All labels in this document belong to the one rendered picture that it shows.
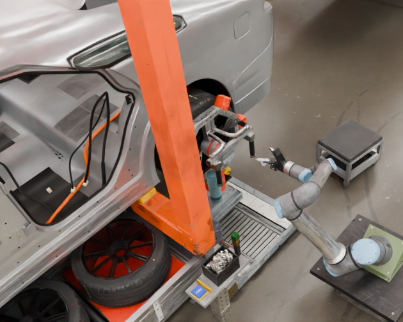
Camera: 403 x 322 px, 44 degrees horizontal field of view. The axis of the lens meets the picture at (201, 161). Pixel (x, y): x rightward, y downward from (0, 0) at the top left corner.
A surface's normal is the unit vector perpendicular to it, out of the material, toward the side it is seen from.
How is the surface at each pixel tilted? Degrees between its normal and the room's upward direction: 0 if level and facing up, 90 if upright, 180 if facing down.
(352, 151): 0
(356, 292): 0
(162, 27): 90
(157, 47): 90
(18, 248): 92
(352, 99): 0
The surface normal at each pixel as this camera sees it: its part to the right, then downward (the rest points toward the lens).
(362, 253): -0.51, -0.15
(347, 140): -0.14, -0.72
